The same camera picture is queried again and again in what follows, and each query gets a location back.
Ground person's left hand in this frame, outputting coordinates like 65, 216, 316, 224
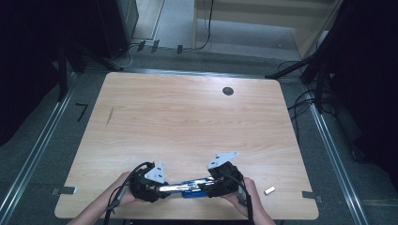
113, 171, 142, 208

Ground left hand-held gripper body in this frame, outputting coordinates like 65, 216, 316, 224
128, 161, 167, 203

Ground dark curtain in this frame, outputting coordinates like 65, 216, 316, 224
323, 0, 398, 191
0, 0, 106, 148

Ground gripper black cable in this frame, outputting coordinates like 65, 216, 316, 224
103, 160, 156, 225
222, 172, 255, 225

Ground grey tape piece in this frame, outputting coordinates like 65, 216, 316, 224
51, 186, 78, 197
301, 190, 323, 203

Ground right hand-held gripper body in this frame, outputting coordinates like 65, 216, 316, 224
205, 151, 249, 199

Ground metal floor rail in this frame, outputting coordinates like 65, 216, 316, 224
0, 71, 79, 225
304, 90, 370, 225

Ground black hanging cable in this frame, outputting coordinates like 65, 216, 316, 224
182, 0, 216, 52

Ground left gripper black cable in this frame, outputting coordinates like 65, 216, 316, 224
103, 160, 156, 225

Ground black floor cables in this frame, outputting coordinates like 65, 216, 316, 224
277, 60, 336, 145

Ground black cabinet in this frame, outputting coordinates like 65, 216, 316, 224
96, 0, 140, 60

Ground person's right hand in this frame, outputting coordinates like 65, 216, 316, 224
225, 176, 261, 218

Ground white floor cable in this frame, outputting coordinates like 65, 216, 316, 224
114, 43, 139, 69

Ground light wooden furniture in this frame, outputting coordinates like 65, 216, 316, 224
191, 0, 345, 60

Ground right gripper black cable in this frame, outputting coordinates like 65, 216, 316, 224
222, 172, 255, 225

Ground blue stapler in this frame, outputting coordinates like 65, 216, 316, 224
155, 176, 221, 200

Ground black metal stand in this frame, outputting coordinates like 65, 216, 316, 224
56, 41, 125, 103
264, 18, 334, 114

